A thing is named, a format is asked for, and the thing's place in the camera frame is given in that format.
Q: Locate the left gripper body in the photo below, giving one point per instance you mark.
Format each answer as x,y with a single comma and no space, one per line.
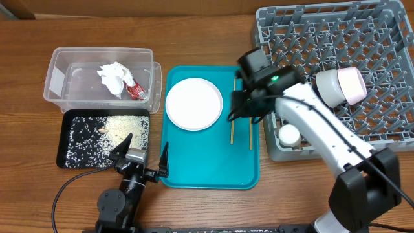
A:
151,175

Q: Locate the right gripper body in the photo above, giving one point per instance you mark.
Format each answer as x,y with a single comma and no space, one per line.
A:
246,104

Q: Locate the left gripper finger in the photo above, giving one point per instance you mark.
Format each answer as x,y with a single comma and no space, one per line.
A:
163,163
120,150

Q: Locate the wooden chopstick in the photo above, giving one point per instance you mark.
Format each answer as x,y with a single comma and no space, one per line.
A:
232,122
250,135

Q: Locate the white paper cup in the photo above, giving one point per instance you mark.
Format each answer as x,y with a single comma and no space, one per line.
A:
289,136

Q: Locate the red snack wrapper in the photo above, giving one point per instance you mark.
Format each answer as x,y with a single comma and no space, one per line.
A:
135,91

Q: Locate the pink plate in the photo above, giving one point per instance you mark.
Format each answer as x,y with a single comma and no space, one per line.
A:
194,104

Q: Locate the grey bowl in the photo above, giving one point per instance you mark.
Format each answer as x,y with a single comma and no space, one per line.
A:
328,86

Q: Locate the white napkin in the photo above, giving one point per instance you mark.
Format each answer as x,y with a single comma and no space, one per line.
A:
114,76

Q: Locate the pink bowl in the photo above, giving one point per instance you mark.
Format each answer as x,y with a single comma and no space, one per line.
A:
352,85

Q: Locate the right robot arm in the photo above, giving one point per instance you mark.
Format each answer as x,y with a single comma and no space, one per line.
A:
367,181

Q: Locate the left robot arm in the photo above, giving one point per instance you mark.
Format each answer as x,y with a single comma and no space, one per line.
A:
117,206

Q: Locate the spilled white rice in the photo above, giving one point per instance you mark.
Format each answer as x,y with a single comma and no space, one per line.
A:
92,138

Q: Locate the black rectangular tray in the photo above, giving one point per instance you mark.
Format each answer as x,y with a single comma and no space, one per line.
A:
69,115

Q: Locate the teal plastic tray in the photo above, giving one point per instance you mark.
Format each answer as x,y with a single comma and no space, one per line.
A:
205,158

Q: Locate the clear plastic bin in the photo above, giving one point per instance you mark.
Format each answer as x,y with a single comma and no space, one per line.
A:
72,80

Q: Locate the grey dish rack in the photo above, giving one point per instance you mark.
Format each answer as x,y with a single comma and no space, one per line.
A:
373,36

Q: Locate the black rail at table edge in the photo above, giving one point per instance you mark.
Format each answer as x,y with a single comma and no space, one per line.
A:
301,228

